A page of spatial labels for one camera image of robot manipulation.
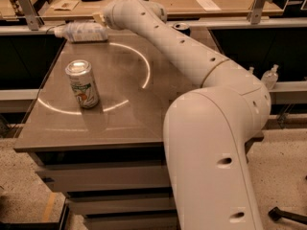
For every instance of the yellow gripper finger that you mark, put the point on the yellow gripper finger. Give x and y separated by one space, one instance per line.
98 18

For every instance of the blue labelled plastic water bottle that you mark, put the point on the blue labelled plastic water bottle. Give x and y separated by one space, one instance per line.
78 32

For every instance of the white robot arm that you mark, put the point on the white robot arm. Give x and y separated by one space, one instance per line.
205 130

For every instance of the white green soda can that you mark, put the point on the white green soda can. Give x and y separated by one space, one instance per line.
82 82

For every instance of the blue pepsi can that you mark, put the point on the blue pepsi can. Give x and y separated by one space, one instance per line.
182 28

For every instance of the left clear sanitizer bottle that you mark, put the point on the left clear sanitizer bottle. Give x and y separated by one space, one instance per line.
251 70

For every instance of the clear sanitizer bottle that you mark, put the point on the clear sanitizer bottle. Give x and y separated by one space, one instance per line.
270 77
251 70

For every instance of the right clear sanitizer bottle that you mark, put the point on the right clear sanitizer bottle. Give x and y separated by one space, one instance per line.
270 77

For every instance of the small paper card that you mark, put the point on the small paper card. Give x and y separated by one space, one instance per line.
65 5

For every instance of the white paper sheet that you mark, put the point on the white paper sheet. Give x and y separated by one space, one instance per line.
209 5

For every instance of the grey drawer cabinet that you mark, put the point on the grey drawer cabinet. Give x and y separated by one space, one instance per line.
109 160

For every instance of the black chair leg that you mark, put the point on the black chair leg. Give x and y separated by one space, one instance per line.
276 214

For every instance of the left metal bracket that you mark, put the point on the left metal bracket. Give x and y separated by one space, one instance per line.
33 20

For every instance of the right metal bracket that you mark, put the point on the right metal bracket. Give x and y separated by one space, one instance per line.
260 2

